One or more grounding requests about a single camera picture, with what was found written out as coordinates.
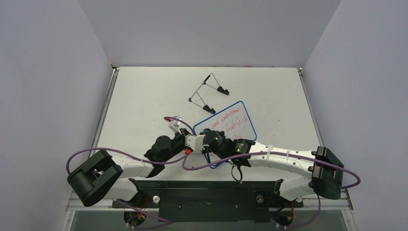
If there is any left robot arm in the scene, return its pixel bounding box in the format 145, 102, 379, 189
67, 132, 192, 207

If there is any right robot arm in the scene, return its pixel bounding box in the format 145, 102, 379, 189
199, 129, 344, 205

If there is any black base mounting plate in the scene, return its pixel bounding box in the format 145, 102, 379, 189
126, 179, 304, 222

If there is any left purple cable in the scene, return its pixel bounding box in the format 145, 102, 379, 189
66, 116, 195, 230

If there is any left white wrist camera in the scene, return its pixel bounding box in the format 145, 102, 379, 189
167, 115, 181, 133

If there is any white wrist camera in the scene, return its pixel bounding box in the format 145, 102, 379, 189
167, 115, 181, 133
185, 135, 205, 152

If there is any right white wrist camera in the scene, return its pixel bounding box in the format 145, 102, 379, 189
185, 135, 205, 152

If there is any wire easel stand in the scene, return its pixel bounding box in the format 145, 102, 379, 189
188, 73, 230, 115

